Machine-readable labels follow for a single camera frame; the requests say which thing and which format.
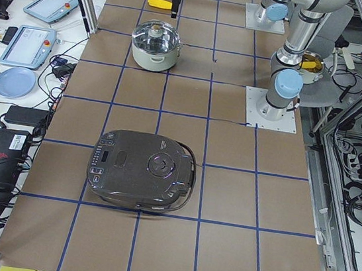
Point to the teach pendant tablet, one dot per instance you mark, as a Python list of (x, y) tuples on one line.
[(29, 47), (50, 11)]

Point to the dark grey rice cooker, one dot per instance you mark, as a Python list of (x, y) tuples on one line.
[(142, 171)]

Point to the glass pot lid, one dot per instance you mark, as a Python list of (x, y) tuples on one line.
[(155, 37)]

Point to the near teach pendant tablet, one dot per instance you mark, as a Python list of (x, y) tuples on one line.
[(29, 47)]

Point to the far teach pendant tablet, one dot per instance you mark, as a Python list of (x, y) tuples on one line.
[(50, 11)]

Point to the light blue plate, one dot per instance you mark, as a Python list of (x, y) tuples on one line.
[(17, 82)]

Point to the black power adapter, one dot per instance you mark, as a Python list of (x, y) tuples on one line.
[(26, 116)]

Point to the pale green cooking pot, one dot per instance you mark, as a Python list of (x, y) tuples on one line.
[(156, 63)]

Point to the yellow corn cob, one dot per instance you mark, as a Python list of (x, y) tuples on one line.
[(161, 4)]

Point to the steel pot on chair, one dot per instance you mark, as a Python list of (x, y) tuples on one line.
[(311, 68)]

